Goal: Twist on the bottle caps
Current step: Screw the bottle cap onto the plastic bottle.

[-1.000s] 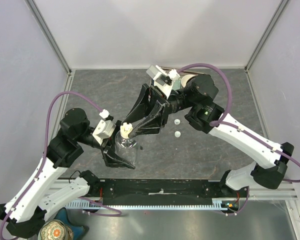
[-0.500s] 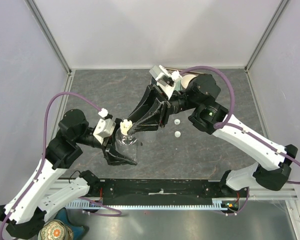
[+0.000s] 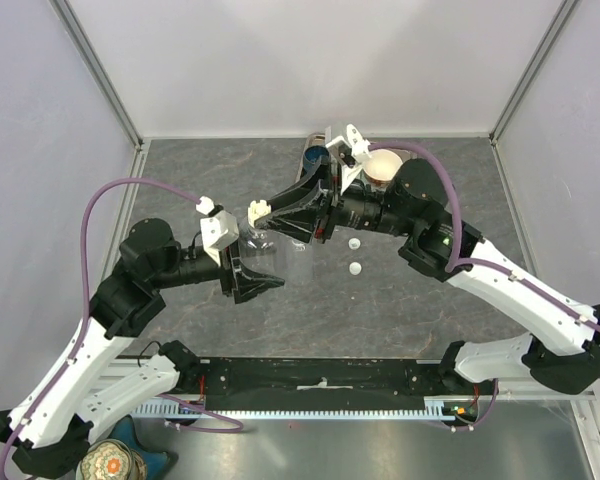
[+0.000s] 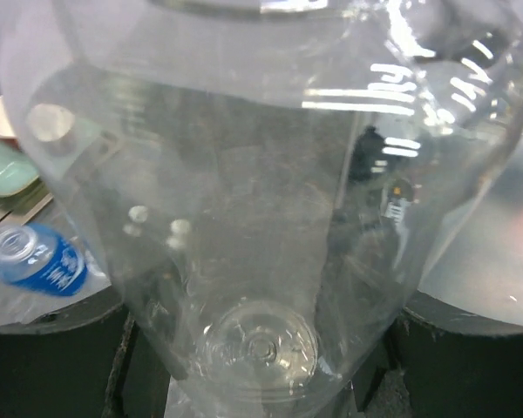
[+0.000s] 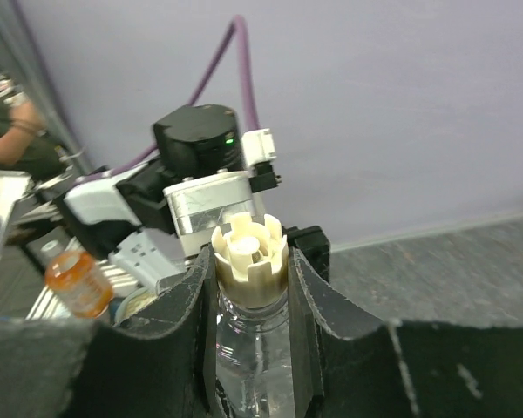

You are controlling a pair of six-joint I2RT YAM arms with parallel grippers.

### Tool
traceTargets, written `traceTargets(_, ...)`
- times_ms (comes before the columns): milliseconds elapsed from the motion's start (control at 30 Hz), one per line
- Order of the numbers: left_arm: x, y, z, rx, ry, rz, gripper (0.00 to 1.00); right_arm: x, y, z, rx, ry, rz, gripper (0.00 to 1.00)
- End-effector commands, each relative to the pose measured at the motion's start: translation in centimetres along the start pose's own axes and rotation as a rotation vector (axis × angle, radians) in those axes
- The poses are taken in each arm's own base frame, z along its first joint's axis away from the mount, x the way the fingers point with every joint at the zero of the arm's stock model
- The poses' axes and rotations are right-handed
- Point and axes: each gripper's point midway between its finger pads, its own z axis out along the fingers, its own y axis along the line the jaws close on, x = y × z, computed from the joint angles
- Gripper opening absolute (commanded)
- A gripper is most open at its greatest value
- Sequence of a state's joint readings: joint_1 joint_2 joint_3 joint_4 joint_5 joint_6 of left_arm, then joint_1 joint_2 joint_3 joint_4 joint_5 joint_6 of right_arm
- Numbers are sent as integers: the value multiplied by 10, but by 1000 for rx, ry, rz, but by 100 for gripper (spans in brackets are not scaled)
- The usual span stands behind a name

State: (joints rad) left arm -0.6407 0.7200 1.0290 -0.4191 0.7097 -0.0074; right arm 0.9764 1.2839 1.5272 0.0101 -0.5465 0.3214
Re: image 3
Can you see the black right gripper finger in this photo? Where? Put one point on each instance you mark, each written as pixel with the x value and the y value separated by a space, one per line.
pixel 296 225
pixel 310 193

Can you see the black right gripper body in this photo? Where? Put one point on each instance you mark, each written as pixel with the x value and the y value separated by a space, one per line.
pixel 332 205

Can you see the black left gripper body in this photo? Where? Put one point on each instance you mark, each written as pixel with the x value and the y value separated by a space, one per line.
pixel 227 272

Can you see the clear bottle with notched cap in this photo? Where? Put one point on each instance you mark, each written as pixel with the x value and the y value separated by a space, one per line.
pixel 257 248

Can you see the cream notched bottle cap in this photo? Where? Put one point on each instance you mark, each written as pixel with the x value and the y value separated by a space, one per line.
pixel 257 210

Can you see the clear wide plastic bottle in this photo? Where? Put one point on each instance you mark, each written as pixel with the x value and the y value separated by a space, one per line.
pixel 299 266

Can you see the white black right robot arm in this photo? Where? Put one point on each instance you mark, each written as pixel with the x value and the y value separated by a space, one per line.
pixel 560 348

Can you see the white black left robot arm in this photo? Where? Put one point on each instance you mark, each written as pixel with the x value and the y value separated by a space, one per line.
pixel 51 430

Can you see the dark blue ceramic cup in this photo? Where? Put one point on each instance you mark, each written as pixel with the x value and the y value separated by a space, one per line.
pixel 312 156

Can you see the metal serving tray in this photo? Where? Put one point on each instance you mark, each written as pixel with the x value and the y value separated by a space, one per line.
pixel 313 139

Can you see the cream and brown bowl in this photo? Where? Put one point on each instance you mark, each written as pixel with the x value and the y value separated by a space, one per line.
pixel 382 166

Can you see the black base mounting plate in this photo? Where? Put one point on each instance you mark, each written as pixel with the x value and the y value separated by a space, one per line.
pixel 313 384

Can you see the blue star shaped dish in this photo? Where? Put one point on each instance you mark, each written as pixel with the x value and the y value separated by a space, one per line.
pixel 145 462

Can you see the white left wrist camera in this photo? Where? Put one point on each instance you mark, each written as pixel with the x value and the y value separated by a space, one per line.
pixel 219 228

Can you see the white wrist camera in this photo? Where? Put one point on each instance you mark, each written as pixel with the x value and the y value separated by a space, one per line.
pixel 219 228
pixel 350 149

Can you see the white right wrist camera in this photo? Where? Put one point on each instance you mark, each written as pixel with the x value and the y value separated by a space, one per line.
pixel 350 149

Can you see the light blue cable duct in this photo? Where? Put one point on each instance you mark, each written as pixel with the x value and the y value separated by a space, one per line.
pixel 431 410

